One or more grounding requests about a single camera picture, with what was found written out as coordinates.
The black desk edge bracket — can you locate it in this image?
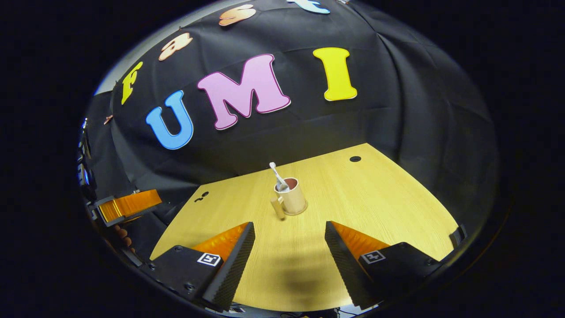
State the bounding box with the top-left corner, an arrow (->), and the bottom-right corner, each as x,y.
449,224 -> 468,249

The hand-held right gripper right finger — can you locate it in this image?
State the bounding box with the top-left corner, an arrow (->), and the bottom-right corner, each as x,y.
325,221 -> 443,311

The black backdrop cloth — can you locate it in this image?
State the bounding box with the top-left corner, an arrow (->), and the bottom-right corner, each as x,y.
79,0 -> 501,265

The beige cup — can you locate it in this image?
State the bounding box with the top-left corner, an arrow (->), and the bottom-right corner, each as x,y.
270,178 -> 308,220

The yellow wooden desktop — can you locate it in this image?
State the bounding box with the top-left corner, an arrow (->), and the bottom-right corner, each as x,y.
150,142 -> 460,312

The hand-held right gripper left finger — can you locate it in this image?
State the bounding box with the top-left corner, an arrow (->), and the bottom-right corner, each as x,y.
141,222 -> 256,312

